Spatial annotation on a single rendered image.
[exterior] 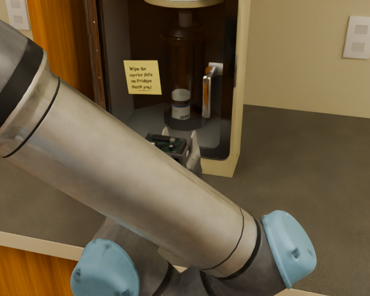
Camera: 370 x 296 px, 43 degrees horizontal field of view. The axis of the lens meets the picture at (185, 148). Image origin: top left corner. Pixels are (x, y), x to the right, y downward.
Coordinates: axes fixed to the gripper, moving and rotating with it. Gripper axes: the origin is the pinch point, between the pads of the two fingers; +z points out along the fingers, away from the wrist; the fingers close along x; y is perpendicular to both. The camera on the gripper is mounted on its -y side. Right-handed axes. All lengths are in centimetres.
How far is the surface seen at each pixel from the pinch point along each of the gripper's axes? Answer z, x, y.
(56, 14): 18.7, 31.9, 15.6
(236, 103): 22.8, -5.0, -1.3
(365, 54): 65, -33, -3
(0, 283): -4, 42, -40
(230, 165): 22.8, -4.5, -17.1
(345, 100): 66, -30, -17
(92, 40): 21.5, 25.9, 10.0
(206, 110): 16.5, 0.0, -0.6
